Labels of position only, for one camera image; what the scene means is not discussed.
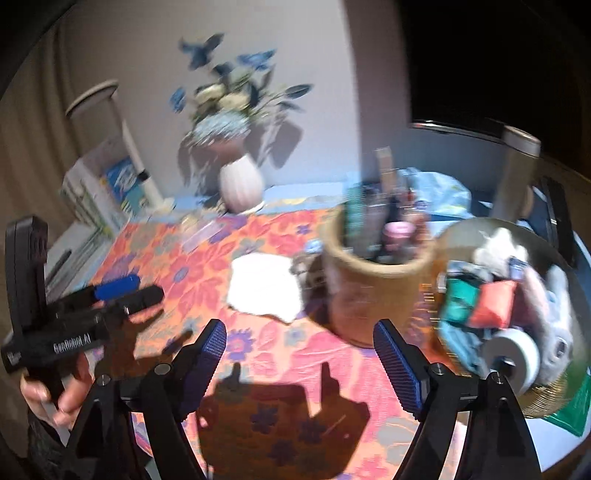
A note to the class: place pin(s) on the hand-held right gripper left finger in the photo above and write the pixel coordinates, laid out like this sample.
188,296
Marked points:
207,350

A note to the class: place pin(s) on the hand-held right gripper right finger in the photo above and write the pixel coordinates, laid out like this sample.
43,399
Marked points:
392,355

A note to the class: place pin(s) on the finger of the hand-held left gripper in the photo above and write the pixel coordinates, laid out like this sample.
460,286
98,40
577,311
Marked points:
115,287
138,301

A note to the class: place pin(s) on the blue sock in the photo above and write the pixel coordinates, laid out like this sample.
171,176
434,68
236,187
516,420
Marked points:
461,344

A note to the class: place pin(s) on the pale patterned cloth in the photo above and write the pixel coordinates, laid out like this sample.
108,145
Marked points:
263,288

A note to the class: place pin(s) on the green soft pouch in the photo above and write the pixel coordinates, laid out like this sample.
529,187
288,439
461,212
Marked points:
459,297

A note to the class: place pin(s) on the red soft pouch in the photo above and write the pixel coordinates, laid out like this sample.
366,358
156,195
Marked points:
491,304

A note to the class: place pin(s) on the white round roll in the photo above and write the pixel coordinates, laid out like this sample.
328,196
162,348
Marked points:
519,346

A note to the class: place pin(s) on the beige plush toy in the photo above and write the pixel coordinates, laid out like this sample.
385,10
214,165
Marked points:
498,249

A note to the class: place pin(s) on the person's left forearm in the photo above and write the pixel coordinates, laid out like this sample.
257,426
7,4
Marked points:
46,445

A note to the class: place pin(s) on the person's left hand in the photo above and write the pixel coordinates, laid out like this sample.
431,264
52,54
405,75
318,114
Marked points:
69,401

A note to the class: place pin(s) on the wooden pen holder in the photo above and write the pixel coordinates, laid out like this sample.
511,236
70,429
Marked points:
364,300

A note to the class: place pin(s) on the orange floral tablecloth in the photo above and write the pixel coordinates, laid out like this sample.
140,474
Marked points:
277,369

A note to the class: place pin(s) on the small clear packet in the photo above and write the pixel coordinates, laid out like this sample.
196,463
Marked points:
201,235

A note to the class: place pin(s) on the row of books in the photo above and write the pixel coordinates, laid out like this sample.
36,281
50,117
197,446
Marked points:
92,198

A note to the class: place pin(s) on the black white scrunchie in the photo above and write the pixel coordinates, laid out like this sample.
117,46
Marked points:
307,272

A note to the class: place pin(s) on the white desk lamp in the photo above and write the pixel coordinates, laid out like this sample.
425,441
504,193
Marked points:
138,157

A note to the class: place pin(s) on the beige curtain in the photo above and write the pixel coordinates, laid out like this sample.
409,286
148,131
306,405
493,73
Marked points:
37,138

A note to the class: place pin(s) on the white ribbed vase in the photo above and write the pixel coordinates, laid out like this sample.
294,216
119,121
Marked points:
240,184

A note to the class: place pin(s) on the light blue plastic bag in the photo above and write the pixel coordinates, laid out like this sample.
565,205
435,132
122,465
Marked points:
438,189

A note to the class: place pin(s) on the green paper bag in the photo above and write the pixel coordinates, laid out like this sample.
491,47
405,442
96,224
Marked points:
570,415

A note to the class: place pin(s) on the artificial flower bouquet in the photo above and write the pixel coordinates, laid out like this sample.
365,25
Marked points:
221,106

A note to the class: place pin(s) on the black stand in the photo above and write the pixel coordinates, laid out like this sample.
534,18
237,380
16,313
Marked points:
556,217

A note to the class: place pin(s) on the silver thermos bottle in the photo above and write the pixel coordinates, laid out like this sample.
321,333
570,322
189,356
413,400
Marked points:
515,175

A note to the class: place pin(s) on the black monitor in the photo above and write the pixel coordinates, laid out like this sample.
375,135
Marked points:
485,60

